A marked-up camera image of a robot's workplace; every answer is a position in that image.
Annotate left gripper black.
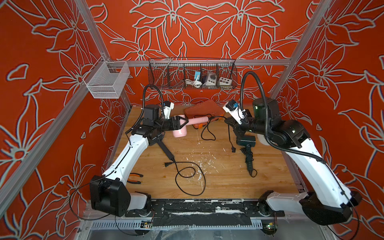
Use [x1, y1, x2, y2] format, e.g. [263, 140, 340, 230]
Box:
[154, 116, 188, 133]

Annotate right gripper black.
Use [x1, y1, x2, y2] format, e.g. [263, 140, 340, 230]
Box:
[223, 110, 271, 139]

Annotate pink hair dryer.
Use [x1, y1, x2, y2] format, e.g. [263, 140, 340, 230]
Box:
[173, 116, 209, 138]

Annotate dark green hair dryer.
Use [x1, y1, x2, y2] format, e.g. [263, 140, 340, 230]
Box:
[237, 136, 258, 178]

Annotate green dryer black cord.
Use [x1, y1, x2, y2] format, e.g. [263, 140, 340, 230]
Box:
[241, 146, 258, 178]

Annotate pink dryer black cord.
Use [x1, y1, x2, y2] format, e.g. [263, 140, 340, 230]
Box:
[200, 116, 237, 153]

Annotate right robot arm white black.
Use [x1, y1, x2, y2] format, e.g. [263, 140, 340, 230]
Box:
[223, 71, 362, 226]

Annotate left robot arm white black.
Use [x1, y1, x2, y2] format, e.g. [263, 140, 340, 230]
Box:
[90, 99, 188, 217]

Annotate black hair dryer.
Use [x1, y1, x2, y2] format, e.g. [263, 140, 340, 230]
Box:
[158, 141, 175, 162]

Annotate orange plastic tool case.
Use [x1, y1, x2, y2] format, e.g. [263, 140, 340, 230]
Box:
[184, 100, 226, 119]

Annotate white power strip cube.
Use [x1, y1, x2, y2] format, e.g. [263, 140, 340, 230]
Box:
[219, 77, 233, 88]

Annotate blue white small box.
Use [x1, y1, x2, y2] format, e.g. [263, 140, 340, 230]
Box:
[194, 71, 201, 82]

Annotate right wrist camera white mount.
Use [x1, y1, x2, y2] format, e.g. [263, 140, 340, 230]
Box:
[223, 100, 249, 125]

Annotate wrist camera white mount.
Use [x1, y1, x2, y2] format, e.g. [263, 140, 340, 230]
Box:
[163, 101, 175, 119]
[223, 100, 249, 125]

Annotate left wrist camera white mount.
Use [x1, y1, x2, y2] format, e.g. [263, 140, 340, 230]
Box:
[163, 101, 175, 119]

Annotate white coiled cable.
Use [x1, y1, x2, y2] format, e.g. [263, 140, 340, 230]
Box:
[184, 78, 202, 89]

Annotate black wire wall basket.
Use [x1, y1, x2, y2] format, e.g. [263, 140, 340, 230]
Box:
[148, 57, 238, 90]

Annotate orange handled pliers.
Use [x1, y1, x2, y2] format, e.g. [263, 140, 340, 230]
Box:
[127, 173, 144, 185]

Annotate clear acrylic wall bin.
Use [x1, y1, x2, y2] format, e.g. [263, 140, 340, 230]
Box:
[83, 56, 131, 99]

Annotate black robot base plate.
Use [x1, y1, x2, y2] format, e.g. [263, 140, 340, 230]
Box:
[125, 199, 286, 227]

